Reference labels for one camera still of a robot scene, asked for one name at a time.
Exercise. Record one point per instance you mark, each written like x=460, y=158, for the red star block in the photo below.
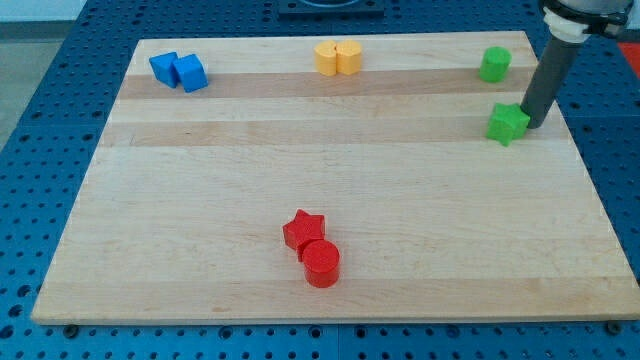
x=302, y=230

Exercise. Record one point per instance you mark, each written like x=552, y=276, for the green star block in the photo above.
x=507, y=122

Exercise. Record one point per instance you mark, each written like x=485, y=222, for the wooden board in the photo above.
x=179, y=217

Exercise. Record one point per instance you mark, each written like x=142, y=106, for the red cylinder block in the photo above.
x=321, y=260

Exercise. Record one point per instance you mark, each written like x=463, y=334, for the left yellow heart block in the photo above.
x=325, y=58

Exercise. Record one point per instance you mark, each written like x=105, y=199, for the yellow heart block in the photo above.
x=348, y=57
x=325, y=58

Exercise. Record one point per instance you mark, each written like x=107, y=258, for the right yellow heart block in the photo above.
x=348, y=57

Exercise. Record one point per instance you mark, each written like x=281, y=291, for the right blue cube block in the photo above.
x=191, y=73

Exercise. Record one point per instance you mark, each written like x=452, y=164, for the blue cube block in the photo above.
x=191, y=73
x=164, y=70

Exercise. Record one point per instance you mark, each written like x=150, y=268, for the left blue cube block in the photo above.
x=164, y=70

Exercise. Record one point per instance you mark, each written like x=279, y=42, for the green cylinder block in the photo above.
x=495, y=64

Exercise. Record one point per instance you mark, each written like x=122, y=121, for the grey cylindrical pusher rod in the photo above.
x=553, y=67

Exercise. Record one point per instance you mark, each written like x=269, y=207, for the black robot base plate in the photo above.
x=299, y=8

